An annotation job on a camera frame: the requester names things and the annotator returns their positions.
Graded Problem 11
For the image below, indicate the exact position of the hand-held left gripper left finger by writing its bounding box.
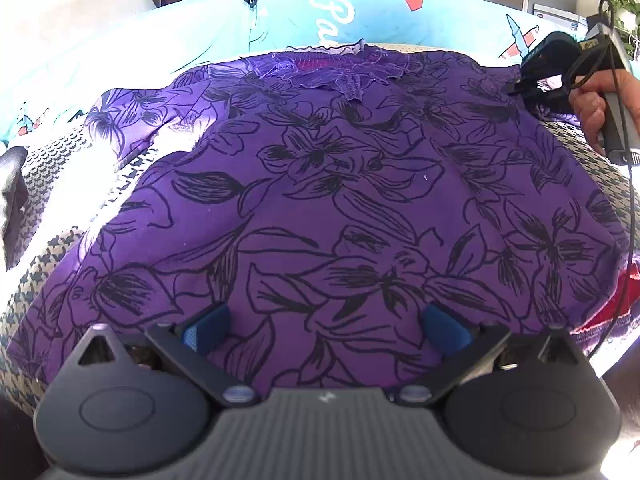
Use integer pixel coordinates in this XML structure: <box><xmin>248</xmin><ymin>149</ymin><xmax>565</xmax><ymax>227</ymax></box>
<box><xmin>74</xmin><ymin>304</ymin><xmax>262</xmax><ymax>407</ymax></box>

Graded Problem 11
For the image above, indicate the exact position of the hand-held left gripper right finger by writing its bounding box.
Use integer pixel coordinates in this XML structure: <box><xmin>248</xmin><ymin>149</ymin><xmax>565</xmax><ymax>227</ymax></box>
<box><xmin>397</xmin><ymin>302</ymin><xmax>582</xmax><ymax>407</ymax></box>

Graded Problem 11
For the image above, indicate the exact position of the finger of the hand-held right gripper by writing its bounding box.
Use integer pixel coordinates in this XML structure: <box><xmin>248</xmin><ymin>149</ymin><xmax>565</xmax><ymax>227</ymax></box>
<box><xmin>506</xmin><ymin>76</ymin><xmax>551</xmax><ymax>102</ymax></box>

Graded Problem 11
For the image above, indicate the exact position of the purple floral garment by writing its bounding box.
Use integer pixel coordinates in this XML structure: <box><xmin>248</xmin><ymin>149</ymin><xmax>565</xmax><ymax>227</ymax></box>
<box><xmin>7</xmin><ymin>44</ymin><xmax>640</xmax><ymax>392</ymax></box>

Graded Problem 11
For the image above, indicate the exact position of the person's right hand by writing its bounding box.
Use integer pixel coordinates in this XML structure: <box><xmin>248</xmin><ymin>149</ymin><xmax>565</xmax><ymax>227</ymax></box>
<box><xmin>571</xmin><ymin>69</ymin><xmax>637</xmax><ymax>154</ymax></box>

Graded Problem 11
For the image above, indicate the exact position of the white chest freezer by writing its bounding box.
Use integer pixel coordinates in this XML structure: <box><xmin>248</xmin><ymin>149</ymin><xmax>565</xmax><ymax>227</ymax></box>
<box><xmin>531</xmin><ymin>3</ymin><xmax>589</xmax><ymax>32</ymax></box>

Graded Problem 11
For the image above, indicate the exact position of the green leafy plant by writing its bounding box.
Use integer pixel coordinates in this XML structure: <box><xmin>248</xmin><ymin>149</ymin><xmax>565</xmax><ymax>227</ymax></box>
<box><xmin>596</xmin><ymin>0</ymin><xmax>640</xmax><ymax>62</ymax></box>

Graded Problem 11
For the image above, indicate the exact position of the houndstooth bed mat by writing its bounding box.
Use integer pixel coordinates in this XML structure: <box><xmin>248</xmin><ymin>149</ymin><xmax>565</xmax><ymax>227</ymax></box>
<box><xmin>0</xmin><ymin>49</ymin><xmax>640</xmax><ymax>402</ymax></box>

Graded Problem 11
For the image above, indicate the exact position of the grey folded garment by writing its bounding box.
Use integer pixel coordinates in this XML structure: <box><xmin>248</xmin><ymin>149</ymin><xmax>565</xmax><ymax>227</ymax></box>
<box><xmin>0</xmin><ymin>145</ymin><xmax>32</xmax><ymax>272</ymax></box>

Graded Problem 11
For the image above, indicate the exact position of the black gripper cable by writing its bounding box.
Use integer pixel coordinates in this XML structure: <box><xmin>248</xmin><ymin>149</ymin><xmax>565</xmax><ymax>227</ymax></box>
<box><xmin>584</xmin><ymin>0</ymin><xmax>640</xmax><ymax>362</ymax></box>

